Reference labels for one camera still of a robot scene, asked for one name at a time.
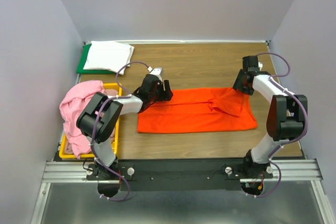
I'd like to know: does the mauve crumpled t-shirt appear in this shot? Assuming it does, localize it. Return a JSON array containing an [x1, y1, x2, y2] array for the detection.
[[104, 89, 119, 97]]

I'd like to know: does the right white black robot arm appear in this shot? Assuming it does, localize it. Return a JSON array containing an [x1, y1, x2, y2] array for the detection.
[[232, 55, 308, 178]]

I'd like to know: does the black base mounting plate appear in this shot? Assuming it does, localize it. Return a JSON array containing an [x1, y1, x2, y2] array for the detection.
[[86, 158, 273, 197]]

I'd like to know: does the white folded t-shirt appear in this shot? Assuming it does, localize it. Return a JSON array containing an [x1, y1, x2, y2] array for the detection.
[[83, 41, 134, 72]]

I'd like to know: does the orange t-shirt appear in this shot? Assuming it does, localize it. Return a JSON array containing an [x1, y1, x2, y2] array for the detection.
[[138, 88, 258, 134]]

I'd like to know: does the aluminium frame rail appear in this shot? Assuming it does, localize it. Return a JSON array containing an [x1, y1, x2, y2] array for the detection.
[[31, 158, 334, 223]]

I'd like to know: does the green folded t-shirt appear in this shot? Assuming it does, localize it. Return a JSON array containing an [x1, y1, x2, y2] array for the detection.
[[76, 44, 114, 74]]

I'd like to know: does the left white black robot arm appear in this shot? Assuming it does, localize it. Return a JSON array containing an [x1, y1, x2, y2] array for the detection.
[[76, 73, 173, 179]]

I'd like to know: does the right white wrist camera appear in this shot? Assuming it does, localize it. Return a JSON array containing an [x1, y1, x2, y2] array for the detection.
[[258, 62, 263, 71]]

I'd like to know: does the pink crumpled t-shirt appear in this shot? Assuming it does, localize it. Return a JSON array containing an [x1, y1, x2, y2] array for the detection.
[[59, 80, 105, 159]]

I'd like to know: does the yellow plastic bin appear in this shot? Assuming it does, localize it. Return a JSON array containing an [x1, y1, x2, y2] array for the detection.
[[59, 82, 123, 159]]

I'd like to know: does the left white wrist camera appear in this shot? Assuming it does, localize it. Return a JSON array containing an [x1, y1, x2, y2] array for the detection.
[[147, 67, 163, 81]]

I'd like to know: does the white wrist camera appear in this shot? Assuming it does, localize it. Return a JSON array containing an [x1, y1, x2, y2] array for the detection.
[[147, 67, 163, 81], [258, 62, 263, 71]]

